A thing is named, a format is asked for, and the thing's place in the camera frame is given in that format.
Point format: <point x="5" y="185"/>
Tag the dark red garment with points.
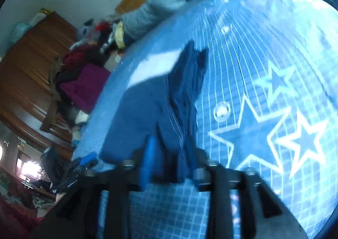
<point x="79" y="55"/>

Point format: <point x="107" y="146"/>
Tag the blue grid star bed sheet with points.
<point x="264" y="44"/>

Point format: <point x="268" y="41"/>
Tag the pale green bag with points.
<point x="19" y="33"/>

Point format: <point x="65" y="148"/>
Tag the navy blue shirt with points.
<point x="148" y="112"/>

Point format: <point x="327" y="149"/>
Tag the pile of mixed clothes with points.
<point x="100" y="30"/>

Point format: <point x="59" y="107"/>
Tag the wooden wardrobe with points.
<point x="29" y="70"/>

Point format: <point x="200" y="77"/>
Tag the red blanket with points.
<point x="15" y="218"/>

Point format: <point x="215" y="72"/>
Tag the yellow cloth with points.
<point x="120" y="34"/>

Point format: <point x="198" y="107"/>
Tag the dark wooden chair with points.
<point x="52" y="96"/>

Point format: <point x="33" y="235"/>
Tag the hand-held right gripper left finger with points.
<point x="150" y="165"/>

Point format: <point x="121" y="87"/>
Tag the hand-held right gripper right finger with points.
<point x="194" y="167"/>

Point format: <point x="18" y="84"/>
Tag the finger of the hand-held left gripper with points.
<point x="88" y="158"/>

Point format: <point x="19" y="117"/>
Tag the purple cloth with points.
<point x="84" y="86"/>

